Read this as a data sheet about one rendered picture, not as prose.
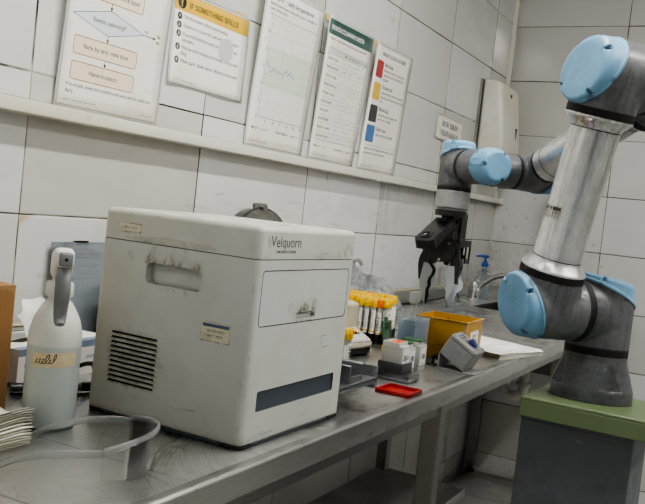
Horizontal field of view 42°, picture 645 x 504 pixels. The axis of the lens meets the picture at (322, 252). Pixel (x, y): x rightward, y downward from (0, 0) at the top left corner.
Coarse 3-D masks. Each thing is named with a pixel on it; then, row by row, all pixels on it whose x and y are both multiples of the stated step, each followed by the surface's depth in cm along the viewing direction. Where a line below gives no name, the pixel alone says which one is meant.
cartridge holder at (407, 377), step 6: (378, 360) 169; (384, 366) 168; (390, 366) 168; (396, 366) 167; (402, 366) 166; (408, 366) 169; (378, 372) 169; (384, 372) 168; (390, 372) 168; (396, 372) 167; (402, 372) 167; (408, 372) 169; (390, 378) 167; (396, 378) 167; (402, 378) 166; (408, 378) 165; (414, 378) 168
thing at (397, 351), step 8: (384, 344) 169; (392, 344) 168; (400, 344) 167; (384, 352) 169; (392, 352) 168; (400, 352) 167; (408, 352) 169; (384, 360) 169; (392, 360) 168; (400, 360) 167; (408, 360) 170
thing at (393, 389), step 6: (384, 384) 159; (390, 384) 161; (396, 384) 160; (378, 390) 155; (384, 390) 155; (390, 390) 154; (396, 390) 158; (402, 390) 158; (408, 390) 159; (414, 390) 159; (420, 390) 157; (402, 396) 153; (408, 396) 152
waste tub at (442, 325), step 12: (432, 312) 211; (444, 312) 211; (432, 324) 199; (444, 324) 198; (456, 324) 196; (468, 324) 196; (480, 324) 205; (432, 336) 199; (444, 336) 198; (468, 336) 197; (480, 336) 206; (432, 348) 199
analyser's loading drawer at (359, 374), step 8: (344, 360) 146; (352, 360) 145; (344, 368) 140; (352, 368) 145; (360, 368) 144; (368, 368) 149; (376, 368) 149; (344, 376) 140; (352, 376) 141; (360, 376) 144; (368, 376) 149; (376, 376) 149; (344, 384) 140; (352, 384) 140; (360, 384) 143; (368, 384) 147; (376, 384) 149; (344, 392) 139
